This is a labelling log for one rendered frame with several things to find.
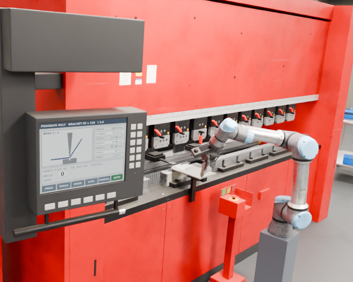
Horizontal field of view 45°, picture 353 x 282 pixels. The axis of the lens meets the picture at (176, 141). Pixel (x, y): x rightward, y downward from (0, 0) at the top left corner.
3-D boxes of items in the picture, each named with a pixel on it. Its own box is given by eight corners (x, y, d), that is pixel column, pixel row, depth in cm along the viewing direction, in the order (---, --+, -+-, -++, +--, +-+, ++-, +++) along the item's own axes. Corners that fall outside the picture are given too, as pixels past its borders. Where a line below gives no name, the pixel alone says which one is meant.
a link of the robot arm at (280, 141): (294, 129, 251) (222, 115, 233) (305, 134, 241) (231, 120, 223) (288, 148, 254) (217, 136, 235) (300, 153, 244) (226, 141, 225)
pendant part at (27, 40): (12, 254, 152) (5, 6, 131) (-6, 228, 171) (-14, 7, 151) (135, 225, 182) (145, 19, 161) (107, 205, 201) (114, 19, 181)
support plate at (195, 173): (199, 179, 280) (199, 178, 279) (170, 169, 297) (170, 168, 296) (216, 174, 293) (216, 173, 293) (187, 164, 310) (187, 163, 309)
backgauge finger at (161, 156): (168, 167, 302) (169, 160, 301) (143, 159, 319) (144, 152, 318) (180, 164, 311) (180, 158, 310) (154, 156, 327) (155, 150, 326)
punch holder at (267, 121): (265, 126, 377) (267, 107, 373) (256, 124, 383) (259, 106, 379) (273, 124, 388) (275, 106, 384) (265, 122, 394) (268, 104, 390)
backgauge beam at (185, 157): (69, 195, 267) (69, 179, 264) (56, 189, 276) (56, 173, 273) (261, 144, 435) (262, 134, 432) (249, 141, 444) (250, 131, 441)
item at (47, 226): (15, 239, 151) (14, 217, 149) (12, 235, 153) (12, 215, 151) (125, 214, 178) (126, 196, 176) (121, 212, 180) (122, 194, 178)
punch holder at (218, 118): (210, 137, 319) (212, 116, 315) (201, 135, 324) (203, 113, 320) (222, 135, 330) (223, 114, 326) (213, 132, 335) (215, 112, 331)
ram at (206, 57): (82, 135, 231) (85, -21, 212) (74, 132, 236) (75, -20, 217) (317, 99, 450) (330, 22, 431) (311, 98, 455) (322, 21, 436)
